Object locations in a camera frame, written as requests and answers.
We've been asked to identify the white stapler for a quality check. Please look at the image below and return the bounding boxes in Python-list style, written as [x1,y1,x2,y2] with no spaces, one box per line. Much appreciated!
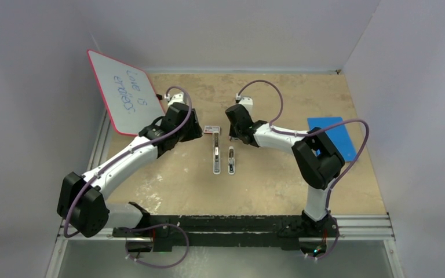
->
[212,132,221,174]

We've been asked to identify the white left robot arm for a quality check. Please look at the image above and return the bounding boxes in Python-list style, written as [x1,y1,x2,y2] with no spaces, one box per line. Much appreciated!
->
[57,103,202,237]

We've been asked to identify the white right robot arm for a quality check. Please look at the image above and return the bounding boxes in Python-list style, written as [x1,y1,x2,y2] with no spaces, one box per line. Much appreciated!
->
[225,104,345,236]

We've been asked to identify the red framed whiteboard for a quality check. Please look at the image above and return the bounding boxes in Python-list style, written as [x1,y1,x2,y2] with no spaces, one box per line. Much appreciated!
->
[86,49,165,136]

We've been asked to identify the blue notebook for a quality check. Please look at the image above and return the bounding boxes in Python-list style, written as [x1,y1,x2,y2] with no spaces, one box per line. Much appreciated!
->
[307,117,357,162]

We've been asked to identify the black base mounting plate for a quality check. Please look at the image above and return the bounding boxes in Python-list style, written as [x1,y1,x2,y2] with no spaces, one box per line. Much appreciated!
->
[112,214,340,255]

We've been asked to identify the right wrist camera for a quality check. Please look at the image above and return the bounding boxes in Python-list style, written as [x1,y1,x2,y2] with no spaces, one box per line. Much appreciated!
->
[235,96,253,114]

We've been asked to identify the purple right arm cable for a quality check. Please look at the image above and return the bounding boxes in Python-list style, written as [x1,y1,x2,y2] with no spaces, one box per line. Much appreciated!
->
[236,79,370,212]

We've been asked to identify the aluminium frame rail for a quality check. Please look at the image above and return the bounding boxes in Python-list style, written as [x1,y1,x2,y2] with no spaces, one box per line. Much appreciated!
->
[69,215,395,242]

